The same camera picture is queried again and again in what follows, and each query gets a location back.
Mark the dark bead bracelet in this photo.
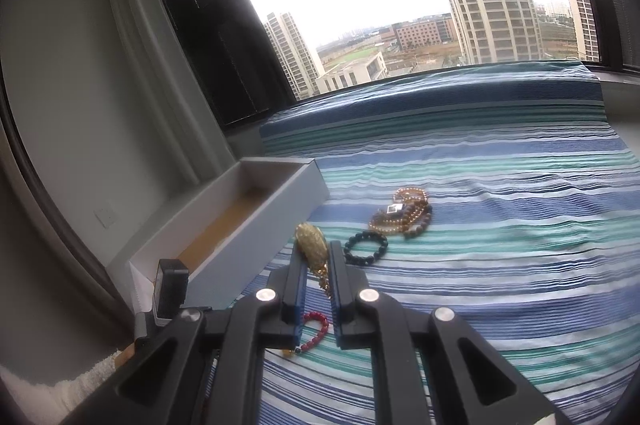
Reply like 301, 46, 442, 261
343, 230, 389, 267

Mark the long white cardboard box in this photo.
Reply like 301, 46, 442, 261
129, 157, 331, 313

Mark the blue green striped bedsheet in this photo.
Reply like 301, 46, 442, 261
205, 61, 640, 425

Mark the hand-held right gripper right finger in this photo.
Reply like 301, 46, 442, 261
327, 240, 571, 425

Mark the white curtain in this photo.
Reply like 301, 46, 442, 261
97, 0, 223, 186

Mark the low brown building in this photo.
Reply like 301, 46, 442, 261
395, 17, 457, 50

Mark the red bead bracelet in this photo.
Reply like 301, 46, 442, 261
287, 311, 331, 358

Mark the slim beige apartment tower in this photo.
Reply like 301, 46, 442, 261
562, 0, 602, 62
264, 11, 326, 102

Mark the white fluffy cloth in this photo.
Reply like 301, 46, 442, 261
0, 347, 126, 425

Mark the low white building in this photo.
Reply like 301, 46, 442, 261
315, 51, 389, 94

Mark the amber bead bracelet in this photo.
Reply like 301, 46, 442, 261
369, 187, 432, 236

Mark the purple brown bead bracelet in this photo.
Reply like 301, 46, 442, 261
402, 202, 435, 242

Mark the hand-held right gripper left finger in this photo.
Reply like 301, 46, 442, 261
60, 262, 311, 425

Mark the gold mesh bracelet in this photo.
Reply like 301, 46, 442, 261
294, 222, 334, 302

